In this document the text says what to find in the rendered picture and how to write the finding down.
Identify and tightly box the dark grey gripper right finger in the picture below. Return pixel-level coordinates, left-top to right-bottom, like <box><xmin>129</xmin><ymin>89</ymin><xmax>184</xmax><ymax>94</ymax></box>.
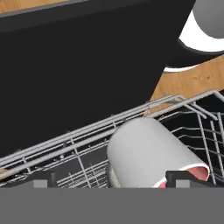
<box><xmin>164</xmin><ymin>170</ymin><xmax>220</xmax><ymax>189</ymax></box>

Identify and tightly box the grey round cap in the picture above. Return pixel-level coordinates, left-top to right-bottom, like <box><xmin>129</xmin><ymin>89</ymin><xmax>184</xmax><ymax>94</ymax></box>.
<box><xmin>192</xmin><ymin>0</ymin><xmax>224</xmax><ymax>39</ymax></box>

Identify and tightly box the black and white round object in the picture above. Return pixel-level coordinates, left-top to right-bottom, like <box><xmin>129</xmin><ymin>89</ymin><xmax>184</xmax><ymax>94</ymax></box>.
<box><xmin>162</xmin><ymin>8</ymin><xmax>224</xmax><ymax>74</ymax></box>

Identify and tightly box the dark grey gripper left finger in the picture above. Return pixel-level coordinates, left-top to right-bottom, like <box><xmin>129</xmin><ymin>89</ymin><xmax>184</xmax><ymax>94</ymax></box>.
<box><xmin>4</xmin><ymin>171</ymin><xmax>57</xmax><ymax>189</ymax></box>

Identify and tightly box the grey cup with pink inside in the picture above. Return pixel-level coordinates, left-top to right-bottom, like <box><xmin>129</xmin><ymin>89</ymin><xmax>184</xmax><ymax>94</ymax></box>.
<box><xmin>106</xmin><ymin>117</ymin><xmax>211</xmax><ymax>189</ymax></box>

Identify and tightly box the grey wire dishwasher rack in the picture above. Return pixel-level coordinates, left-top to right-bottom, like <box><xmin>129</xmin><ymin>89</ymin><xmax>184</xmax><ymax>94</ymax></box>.
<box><xmin>0</xmin><ymin>90</ymin><xmax>224</xmax><ymax>189</ymax></box>

